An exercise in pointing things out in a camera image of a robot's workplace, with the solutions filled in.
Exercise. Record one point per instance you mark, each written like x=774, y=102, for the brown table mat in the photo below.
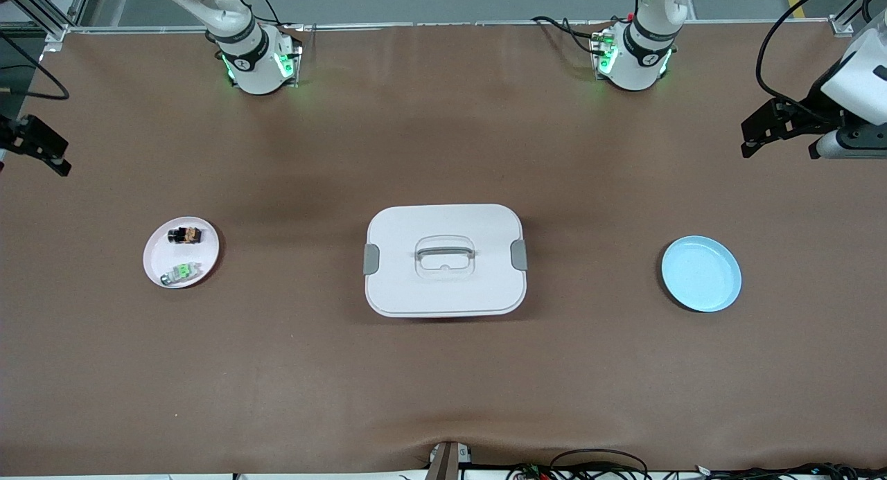
x=443, y=383

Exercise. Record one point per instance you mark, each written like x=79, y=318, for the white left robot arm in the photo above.
x=637, y=68

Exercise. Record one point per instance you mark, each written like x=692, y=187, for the orange and black switch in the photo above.
x=186, y=235

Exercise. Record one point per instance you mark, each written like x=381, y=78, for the blue round plate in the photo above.
x=701, y=276

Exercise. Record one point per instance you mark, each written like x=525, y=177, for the green and clear switch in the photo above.
x=181, y=272

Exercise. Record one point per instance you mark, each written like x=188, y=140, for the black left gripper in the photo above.
x=808, y=113

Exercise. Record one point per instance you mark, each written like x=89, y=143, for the pink box with white lid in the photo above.
x=443, y=262

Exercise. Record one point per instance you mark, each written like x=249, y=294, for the pink round plate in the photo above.
x=204, y=258

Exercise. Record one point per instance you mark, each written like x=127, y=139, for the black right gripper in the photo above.
x=15, y=134

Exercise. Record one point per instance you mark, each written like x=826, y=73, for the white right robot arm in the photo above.
x=253, y=68

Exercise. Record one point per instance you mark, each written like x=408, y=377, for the aluminium frame post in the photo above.
x=55, y=31
x=842, y=26

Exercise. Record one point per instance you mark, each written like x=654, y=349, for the metal table edge bracket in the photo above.
x=447, y=463

